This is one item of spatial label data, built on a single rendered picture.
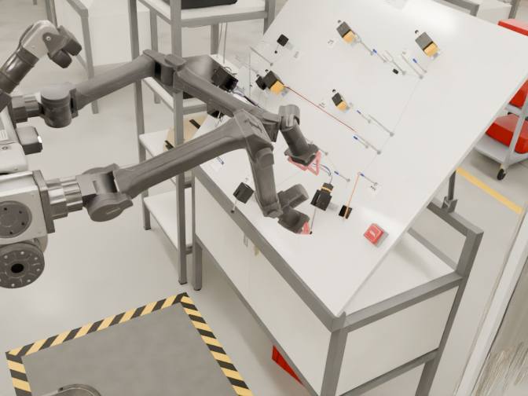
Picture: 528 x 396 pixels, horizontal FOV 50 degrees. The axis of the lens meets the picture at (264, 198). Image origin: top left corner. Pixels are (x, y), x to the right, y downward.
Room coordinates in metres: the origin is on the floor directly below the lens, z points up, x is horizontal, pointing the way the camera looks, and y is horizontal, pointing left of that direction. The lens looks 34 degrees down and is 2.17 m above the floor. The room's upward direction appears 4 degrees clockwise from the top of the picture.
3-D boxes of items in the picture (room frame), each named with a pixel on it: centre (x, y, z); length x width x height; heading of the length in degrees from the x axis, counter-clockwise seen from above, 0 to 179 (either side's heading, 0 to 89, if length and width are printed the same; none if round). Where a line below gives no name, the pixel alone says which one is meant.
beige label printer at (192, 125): (2.58, 0.36, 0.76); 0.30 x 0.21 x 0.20; 126
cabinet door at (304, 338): (1.58, -0.11, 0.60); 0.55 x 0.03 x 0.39; 32
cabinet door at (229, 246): (2.05, 0.18, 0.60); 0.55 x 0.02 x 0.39; 32
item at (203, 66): (2.62, 0.39, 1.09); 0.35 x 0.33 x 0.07; 32
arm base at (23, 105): (1.44, 0.70, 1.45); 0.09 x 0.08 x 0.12; 30
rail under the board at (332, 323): (1.80, 0.05, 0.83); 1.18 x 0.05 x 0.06; 32
